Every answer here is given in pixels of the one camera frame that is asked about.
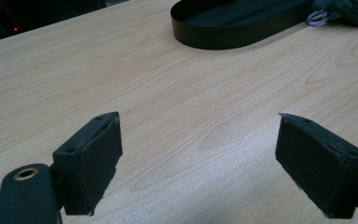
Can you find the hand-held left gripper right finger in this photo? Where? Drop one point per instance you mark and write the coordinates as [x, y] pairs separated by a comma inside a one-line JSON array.
[[317, 161]]

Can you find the dark green plush toy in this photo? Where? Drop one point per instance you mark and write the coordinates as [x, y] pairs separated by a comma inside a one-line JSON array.
[[348, 11]]

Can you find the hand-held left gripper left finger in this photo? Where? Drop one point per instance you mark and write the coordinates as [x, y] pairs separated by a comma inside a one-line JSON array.
[[87, 161]]

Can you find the black oval tray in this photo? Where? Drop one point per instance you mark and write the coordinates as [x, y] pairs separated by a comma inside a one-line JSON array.
[[230, 25]]

